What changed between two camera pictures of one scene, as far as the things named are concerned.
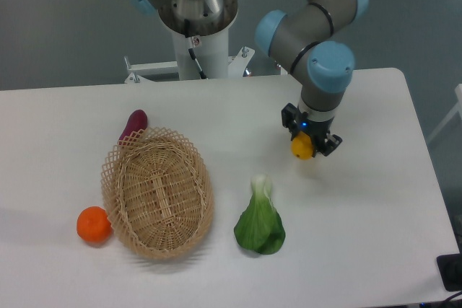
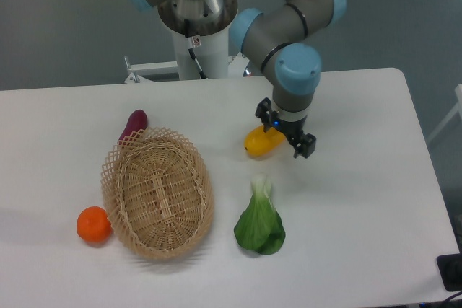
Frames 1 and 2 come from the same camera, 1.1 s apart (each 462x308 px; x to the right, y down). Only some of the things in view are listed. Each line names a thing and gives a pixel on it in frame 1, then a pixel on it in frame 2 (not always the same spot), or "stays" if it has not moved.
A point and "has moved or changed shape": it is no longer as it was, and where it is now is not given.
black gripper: x=317 y=130 → x=292 y=130
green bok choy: x=260 y=229 stays
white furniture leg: x=457 y=110 stays
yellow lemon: x=302 y=146 has moved or changed shape
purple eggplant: x=137 y=120 stays
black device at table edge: x=450 y=270 stays
